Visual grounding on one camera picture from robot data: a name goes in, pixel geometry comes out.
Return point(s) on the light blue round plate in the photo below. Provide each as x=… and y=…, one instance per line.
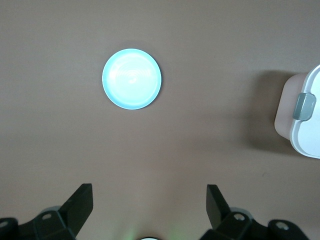
x=132, y=80

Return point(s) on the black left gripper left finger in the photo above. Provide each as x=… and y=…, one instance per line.
x=75, y=210

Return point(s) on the white lidded box grey latches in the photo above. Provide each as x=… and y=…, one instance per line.
x=307, y=135

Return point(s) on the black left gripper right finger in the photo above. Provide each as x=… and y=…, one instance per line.
x=220, y=215

